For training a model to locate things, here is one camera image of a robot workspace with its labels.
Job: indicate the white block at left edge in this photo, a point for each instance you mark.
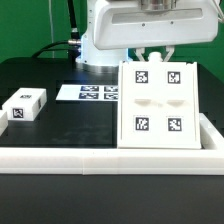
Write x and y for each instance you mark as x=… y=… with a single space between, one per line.
x=3 y=121

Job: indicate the white fiducial marker sheet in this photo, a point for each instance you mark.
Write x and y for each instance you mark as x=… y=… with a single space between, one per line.
x=72 y=92

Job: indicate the white cabinet body box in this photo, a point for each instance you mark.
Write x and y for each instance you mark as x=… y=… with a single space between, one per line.
x=158 y=105

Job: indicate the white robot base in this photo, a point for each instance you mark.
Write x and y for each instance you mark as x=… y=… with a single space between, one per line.
x=92 y=59

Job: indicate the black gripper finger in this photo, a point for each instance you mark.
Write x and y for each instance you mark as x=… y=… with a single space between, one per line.
x=139 y=52
x=169 y=52

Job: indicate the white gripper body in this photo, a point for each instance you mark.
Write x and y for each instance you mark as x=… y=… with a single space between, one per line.
x=122 y=24

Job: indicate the white cabinet door panel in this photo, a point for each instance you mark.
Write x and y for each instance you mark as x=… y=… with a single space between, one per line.
x=25 y=104

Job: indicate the white L-shaped fence frame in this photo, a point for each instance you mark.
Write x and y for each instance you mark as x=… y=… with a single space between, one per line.
x=207 y=161

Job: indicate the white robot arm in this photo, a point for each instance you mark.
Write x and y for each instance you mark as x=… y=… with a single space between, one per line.
x=156 y=4

